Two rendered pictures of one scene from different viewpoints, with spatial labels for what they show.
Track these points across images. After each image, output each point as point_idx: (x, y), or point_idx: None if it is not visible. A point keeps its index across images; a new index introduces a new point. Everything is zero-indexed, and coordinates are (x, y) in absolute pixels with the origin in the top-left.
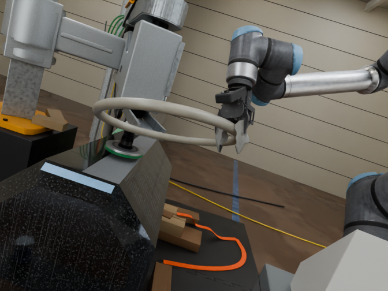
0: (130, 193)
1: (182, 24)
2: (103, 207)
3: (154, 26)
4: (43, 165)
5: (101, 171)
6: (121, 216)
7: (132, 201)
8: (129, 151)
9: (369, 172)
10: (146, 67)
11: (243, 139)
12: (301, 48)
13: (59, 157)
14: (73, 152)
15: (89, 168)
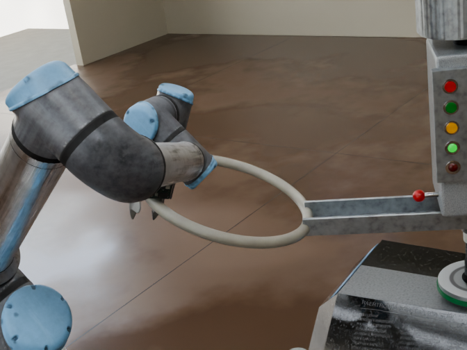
0: (349, 321)
1: (445, 31)
2: (319, 310)
3: (428, 46)
4: (374, 246)
5: (375, 278)
6: (319, 335)
7: (340, 330)
8: (449, 282)
9: (42, 285)
10: (432, 121)
11: (129, 204)
12: (127, 110)
13: (397, 246)
14: (432, 252)
15: (377, 269)
